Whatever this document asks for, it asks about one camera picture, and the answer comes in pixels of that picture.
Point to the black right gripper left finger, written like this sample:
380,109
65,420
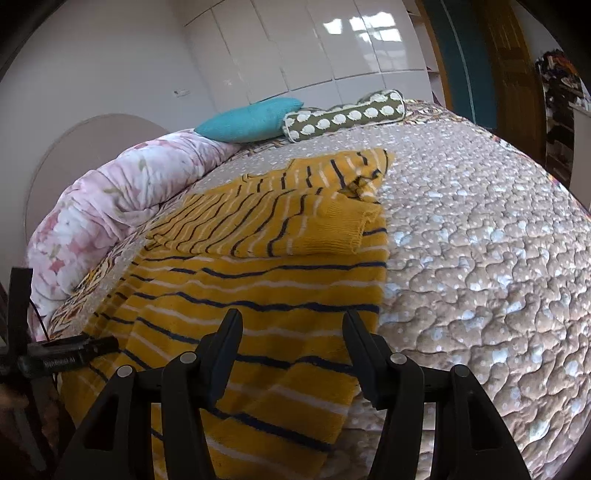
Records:
114,440

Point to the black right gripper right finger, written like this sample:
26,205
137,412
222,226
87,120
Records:
472,440

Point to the yellow striped knit sweater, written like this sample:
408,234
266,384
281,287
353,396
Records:
292,250

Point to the geometric patterned blanket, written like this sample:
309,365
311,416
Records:
69,319

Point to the pink floral duvet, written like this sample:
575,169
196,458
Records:
106,205

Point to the beige dotted quilted bedspread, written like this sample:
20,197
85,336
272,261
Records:
489,266

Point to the beige round headboard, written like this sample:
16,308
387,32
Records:
86,146

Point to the brown wooden door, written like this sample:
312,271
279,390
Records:
489,72

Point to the turquoise pillow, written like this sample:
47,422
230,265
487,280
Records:
257,122

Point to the olive shell-pattern bolster pillow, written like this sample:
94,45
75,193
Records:
385,106

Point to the cluttered shelf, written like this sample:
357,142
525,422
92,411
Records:
562,89

